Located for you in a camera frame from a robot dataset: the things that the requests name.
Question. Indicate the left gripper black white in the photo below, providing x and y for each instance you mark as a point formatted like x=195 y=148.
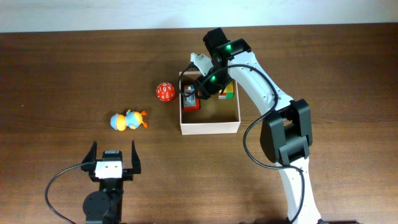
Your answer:
x=89 y=162

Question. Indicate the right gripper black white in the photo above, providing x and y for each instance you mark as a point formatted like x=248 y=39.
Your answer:
x=204 y=88

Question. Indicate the multicolour puzzle cube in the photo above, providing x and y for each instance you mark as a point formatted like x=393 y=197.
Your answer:
x=227 y=93

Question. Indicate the red toy fire truck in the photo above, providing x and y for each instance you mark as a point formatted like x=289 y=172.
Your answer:
x=190 y=101

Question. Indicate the blue orange duck toy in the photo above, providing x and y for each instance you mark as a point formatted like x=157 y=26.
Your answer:
x=132 y=120

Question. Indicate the red letter ball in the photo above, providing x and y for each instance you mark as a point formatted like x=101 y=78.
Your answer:
x=165 y=91

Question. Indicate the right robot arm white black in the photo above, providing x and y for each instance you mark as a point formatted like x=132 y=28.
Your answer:
x=286 y=131

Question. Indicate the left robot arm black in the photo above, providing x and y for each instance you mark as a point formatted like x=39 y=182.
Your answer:
x=105 y=205

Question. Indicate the white open cardboard box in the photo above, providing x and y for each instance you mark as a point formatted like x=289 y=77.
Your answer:
x=215 y=116

